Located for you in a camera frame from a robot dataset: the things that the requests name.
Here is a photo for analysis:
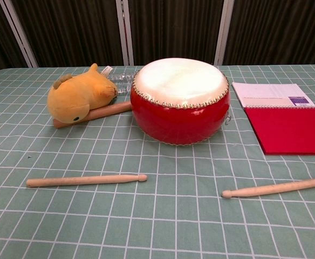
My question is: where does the brown wooden rod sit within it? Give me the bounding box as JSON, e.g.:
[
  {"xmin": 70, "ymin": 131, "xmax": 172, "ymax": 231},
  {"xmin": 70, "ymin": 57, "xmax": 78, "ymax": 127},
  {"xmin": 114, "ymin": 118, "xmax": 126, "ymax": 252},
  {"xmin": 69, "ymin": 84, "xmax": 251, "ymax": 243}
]
[{"xmin": 52, "ymin": 101, "xmax": 133, "ymax": 129}]

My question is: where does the red cover spiral notebook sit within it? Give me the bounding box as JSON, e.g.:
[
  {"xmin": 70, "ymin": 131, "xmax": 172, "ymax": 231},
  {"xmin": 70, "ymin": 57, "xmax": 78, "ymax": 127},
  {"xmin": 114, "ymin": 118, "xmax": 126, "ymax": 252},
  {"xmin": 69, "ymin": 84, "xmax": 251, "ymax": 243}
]
[{"xmin": 231, "ymin": 82, "xmax": 315, "ymax": 156}]

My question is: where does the red drum white skin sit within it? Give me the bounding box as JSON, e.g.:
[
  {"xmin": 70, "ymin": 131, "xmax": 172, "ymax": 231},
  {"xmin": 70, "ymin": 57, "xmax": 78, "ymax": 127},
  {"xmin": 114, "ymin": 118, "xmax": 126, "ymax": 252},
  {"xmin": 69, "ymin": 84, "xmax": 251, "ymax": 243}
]
[{"xmin": 129, "ymin": 57, "xmax": 230, "ymax": 146}]

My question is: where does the white partition frame post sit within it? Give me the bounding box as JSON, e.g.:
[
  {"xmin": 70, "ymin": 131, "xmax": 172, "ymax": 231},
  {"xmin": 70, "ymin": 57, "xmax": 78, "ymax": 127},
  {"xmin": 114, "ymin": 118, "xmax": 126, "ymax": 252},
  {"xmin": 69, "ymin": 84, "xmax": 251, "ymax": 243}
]
[
  {"xmin": 116, "ymin": 0, "xmax": 134, "ymax": 66},
  {"xmin": 214, "ymin": 0, "xmax": 235, "ymax": 66},
  {"xmin": 0, "ymin": 0, "xmax": 38, "ymax": 68}
]

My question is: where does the light wooden drumstick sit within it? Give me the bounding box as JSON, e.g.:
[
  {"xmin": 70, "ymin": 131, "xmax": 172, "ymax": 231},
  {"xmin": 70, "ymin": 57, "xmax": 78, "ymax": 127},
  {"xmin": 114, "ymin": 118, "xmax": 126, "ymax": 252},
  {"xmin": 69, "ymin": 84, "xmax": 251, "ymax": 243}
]
[
  {"xmin": 221, "ymin": 175, "xmax": 315, "ymax": 199},
  {"xmin": 26, "ymin": 174, "xmax": 148, "ymax": 188}
]

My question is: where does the orange plush animal toy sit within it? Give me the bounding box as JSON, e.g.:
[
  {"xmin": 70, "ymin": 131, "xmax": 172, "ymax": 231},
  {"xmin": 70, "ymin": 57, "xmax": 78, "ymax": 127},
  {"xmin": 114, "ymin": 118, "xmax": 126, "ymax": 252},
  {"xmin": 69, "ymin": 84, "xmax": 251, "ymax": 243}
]
[{"xmin": 46, "ymin": 63, "xmax": 118, "ymax": 124}]

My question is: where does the green checked tablecloth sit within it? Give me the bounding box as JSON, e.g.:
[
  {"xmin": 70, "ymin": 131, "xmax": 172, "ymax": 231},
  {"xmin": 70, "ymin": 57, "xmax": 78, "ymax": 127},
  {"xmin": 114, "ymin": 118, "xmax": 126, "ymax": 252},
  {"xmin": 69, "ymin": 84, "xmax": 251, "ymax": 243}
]
[{"xmin": 0, "ymin": 64, "xmax": 315, "ymax": 259}]

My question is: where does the clear plastic water bottle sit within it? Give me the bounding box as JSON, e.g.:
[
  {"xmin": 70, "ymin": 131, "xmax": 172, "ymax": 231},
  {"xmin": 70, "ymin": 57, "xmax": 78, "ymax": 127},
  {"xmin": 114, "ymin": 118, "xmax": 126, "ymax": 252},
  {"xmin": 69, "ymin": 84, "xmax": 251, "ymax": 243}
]
[{"xmin": 107, "ymin": 71, "xmax": 136, "ymax": 95}]

